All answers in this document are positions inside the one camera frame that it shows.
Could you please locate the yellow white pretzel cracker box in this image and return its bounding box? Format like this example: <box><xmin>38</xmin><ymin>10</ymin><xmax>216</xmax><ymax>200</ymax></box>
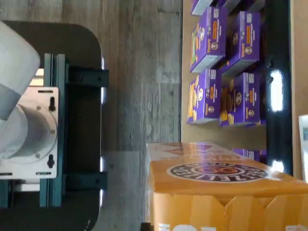
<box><xmin>146</xmin><ymin>141</ymin><xmax>308</xmax><ymax>231</ymax></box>

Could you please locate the purple Annie's box orange label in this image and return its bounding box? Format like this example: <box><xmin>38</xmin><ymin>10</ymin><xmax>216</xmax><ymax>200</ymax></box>
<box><xmin>218</xmin><ymin>72</ymin><xmax>262</xmax><ymax>128</ymax></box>
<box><xmin>187</xmin><ymin>68</ymin><xmax>222</xmax><ymax>125</ymax></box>

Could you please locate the purple Annie's box red label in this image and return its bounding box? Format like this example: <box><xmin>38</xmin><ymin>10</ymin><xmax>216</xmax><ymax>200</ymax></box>
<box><xmin>232</xmin><ymin>148</ymin><xmax>267</xmax><ymax>165</ymax></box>

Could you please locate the black metal shelf rail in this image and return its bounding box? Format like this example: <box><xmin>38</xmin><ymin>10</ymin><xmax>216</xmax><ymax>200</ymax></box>
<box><xmin>263</xmin><ymin>0</ymin><xmax>294</xmax><ymax>177</ymax></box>

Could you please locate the white metal mount plate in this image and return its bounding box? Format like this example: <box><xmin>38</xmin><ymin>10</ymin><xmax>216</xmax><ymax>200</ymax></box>
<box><xmin>0</xmin><ymin>87</ymin><xmax>60</xmax><ymax>180</ymax></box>

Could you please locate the purple Annie's box green picture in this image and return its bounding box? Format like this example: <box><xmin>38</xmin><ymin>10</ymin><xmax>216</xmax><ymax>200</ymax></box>
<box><xmin>189</xmin><ymin>6</ymin><xmax>229</xmax><ymax>74</ymax></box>
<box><xmin>221</xmin><ymin>11</ymin><xmax>262</xmax><ymax>74</ymax></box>

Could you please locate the tan wooden shelf board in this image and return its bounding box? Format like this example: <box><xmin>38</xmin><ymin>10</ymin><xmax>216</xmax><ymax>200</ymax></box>
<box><xmin>180</xmin><ymin>0</ymin><xmax>268</xmax><ymax>150</ymax></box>
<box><xmin>290</xmin><ymin>0</ymin><xmax>308</xmax><ymax>183</ymax></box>

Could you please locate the teal aluminium mounting frame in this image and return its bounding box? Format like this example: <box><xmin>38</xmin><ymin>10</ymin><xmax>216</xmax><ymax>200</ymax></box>
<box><xmin>0</xmin><ymin>53</ymin><xmax>110</xmax><ymax>208</ymax></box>

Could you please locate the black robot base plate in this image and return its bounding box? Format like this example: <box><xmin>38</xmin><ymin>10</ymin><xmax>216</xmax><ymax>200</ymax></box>
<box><xmin>0</xmin><ymin>20</ymin><xmax>103</xmax><ymax>231</ymax></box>

